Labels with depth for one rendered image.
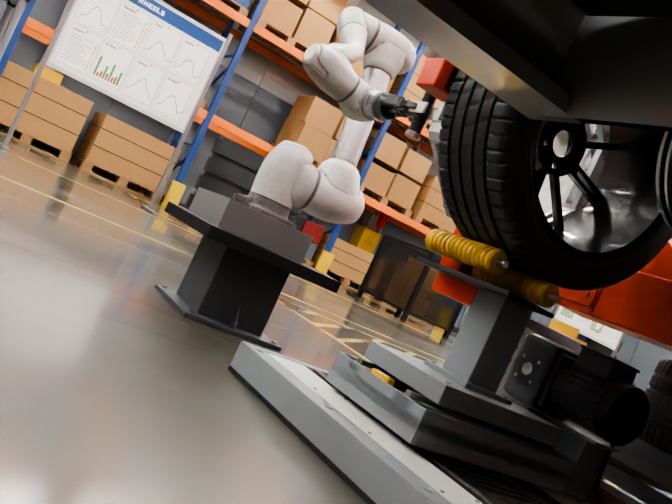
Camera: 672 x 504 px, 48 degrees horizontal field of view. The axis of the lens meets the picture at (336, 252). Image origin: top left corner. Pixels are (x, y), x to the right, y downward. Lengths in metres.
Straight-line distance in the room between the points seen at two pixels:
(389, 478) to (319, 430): 0.24
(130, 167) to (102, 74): 3.73
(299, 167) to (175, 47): 5.24
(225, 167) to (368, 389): 7.27
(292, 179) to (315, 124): 9.48
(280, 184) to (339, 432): 1.25
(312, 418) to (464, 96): 0.77
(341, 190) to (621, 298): 1.01
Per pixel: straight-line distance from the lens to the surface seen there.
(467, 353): 1.80
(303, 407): 1.61
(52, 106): 10.91
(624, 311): 2.18
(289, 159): 2.57
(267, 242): 2.49
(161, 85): 7.69
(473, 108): 1.69
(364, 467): 1.42
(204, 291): 2.50
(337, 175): 2.65
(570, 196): 2.18
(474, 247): 1.76
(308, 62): 2.26
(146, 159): 11.18
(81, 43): 7.55
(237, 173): 8.84
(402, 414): 1.60
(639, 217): 2.00
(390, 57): 2.83
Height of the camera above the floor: 0.37
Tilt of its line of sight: level
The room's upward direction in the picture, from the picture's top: 25 degrees clockwise
